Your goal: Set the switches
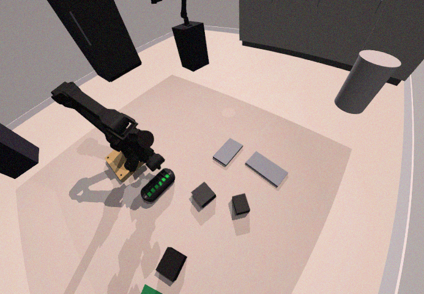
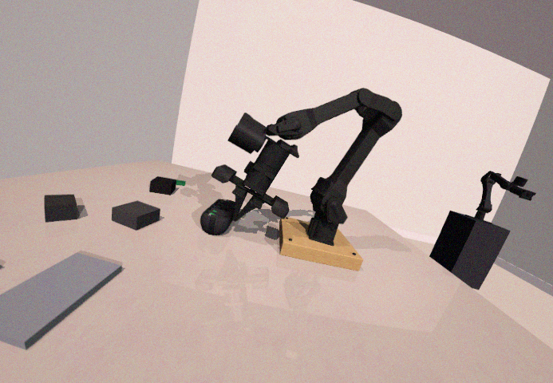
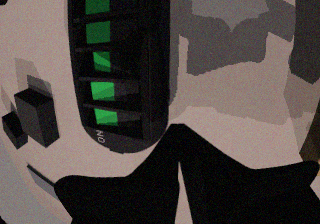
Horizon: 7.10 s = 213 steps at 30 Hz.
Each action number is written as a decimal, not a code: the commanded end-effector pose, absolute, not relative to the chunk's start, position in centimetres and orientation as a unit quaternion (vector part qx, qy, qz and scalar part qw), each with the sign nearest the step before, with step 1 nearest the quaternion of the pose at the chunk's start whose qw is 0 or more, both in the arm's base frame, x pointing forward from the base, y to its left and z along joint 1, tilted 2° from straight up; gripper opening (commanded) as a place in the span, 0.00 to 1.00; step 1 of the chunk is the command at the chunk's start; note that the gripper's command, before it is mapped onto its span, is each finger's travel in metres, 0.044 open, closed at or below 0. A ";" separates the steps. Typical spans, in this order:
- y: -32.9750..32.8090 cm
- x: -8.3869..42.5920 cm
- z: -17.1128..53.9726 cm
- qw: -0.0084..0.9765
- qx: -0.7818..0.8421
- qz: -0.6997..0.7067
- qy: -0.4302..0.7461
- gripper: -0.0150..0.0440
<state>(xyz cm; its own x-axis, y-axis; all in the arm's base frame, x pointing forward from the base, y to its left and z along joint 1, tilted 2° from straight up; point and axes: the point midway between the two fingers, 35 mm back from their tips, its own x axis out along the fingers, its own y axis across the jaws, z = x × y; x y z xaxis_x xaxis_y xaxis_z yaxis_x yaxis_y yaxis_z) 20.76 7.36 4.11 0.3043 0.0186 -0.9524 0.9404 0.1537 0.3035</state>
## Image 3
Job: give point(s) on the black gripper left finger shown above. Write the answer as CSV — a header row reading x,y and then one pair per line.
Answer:
x,y
149,195

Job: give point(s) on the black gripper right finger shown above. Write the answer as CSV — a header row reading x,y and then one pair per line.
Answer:
x,y
219,189

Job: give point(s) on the dark grey switch panel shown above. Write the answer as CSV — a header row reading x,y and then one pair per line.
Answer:
x,y
120,67

